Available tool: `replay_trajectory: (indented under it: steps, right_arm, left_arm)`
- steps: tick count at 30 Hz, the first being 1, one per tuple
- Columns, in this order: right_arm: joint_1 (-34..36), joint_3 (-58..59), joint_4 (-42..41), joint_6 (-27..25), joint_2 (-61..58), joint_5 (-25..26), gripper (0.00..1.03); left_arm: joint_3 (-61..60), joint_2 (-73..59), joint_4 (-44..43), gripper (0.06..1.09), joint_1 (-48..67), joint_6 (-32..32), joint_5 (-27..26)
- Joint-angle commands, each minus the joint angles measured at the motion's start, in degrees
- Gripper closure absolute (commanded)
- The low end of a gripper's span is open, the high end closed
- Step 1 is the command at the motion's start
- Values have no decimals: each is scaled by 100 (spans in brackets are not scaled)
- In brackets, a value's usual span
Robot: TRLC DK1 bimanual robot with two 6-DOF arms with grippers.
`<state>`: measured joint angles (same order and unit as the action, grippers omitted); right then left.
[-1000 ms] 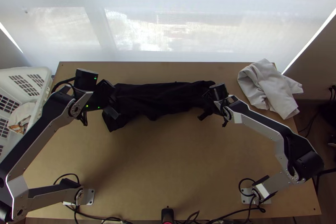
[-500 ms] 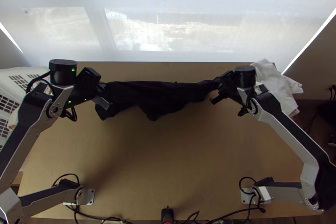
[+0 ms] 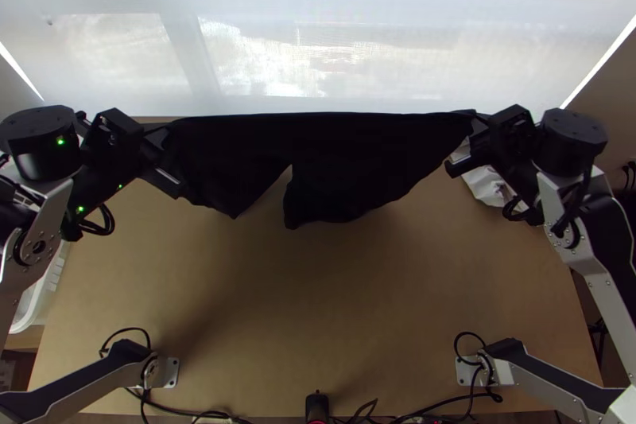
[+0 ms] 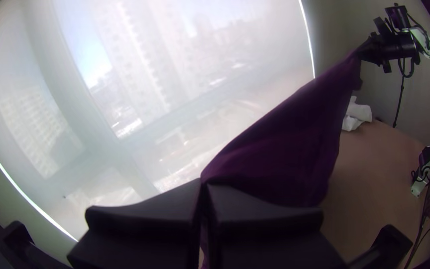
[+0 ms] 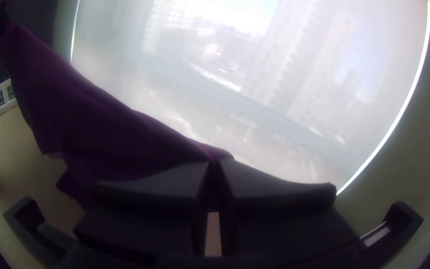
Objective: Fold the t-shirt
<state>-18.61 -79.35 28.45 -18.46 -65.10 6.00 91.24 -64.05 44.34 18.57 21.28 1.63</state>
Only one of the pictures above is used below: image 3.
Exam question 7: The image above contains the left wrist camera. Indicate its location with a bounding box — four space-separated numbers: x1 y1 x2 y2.
94 107 146 159

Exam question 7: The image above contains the white garment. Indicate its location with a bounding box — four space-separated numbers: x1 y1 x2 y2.
449 139 519 209

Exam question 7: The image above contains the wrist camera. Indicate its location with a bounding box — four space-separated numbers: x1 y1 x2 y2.
94 107 146 159
489 104 537 146

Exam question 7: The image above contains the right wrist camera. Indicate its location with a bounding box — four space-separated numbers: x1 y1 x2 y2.
489 104 537 146

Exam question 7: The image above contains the white sheer curtain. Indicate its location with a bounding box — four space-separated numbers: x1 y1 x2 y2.
0 0 636 120

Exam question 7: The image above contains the dark t-shirt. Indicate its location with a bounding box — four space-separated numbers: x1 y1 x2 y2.
158 111 479 232

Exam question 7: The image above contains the black cable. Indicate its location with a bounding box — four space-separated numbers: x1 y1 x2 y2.
99 326 153 359
452 331 504 403
74 204 116 239
502 195 544 228

